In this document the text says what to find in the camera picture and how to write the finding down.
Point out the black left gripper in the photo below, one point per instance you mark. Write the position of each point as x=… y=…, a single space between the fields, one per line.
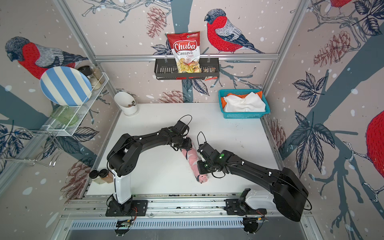
x=188 y=144

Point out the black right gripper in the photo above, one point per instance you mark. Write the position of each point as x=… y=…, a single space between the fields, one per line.
x=201 y=171

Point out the pink patterned shorts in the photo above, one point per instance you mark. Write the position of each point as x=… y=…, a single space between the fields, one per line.
x=193 y=157

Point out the white shorts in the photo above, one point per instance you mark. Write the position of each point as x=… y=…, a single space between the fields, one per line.
x=251 y=103

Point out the orange shorts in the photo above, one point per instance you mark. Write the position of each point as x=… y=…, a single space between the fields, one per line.
x=224 y=102

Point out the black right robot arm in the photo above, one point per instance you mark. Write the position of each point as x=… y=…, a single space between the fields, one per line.
x=290 y=195

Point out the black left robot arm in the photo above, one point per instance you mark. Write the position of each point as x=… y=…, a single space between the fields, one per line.
x=123 y=157

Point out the white ceramic cup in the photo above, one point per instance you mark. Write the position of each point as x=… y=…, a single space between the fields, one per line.
x=126 y=103

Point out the small snack packet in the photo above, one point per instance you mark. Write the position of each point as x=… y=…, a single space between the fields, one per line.
x=208 y=70

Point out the black cap bottle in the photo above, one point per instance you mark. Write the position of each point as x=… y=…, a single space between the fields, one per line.
x=94 y=176
x=106 y=176

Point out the red Chuba chips bag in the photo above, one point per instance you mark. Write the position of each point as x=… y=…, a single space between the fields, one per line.
x=186 y=50

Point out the dark lid spice jar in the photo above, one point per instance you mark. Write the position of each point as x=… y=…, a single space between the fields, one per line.
x=87 y=71

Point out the blue white striped plate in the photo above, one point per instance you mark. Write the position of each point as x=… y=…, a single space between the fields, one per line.
x=66 y=86

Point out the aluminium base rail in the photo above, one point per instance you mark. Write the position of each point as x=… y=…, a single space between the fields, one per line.
x=171 y=212

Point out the black wire wall basket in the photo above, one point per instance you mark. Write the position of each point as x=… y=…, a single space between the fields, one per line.
x=170 y=69

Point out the clear acrylic wall shelf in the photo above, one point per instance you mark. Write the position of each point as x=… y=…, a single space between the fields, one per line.
x=53 y=126

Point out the chrome wire wall rack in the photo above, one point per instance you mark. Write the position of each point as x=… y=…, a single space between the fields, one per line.
x=30 y=147

